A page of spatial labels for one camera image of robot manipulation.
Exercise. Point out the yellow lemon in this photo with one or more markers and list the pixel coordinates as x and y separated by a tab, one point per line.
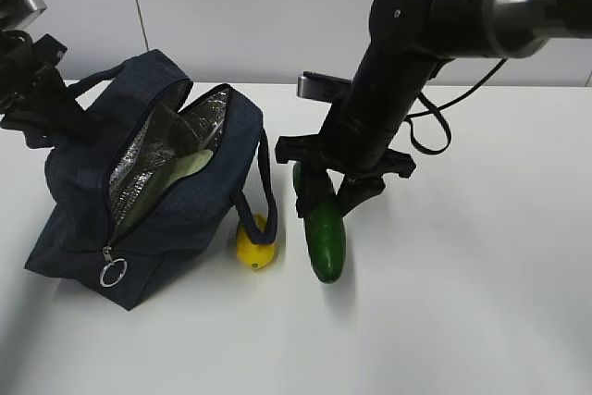
252	255

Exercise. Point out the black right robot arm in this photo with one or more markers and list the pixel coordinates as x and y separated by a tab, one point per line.
410	41

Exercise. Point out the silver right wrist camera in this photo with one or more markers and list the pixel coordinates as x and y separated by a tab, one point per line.
322	88

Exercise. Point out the green lidded glass container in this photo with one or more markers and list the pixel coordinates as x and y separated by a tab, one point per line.
182	167

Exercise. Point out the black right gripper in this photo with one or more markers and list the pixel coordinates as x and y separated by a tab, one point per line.
340	153

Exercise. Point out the dark blue lunch bag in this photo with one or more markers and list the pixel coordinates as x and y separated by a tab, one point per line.
113	228

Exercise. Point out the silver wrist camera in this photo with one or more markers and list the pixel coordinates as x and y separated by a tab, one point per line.
20	14
322	88

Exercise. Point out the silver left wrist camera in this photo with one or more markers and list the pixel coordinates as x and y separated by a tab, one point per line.
20	14

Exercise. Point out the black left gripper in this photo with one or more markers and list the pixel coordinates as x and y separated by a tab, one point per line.
35	98

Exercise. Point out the green cucumber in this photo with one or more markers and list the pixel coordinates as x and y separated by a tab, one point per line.
325	238

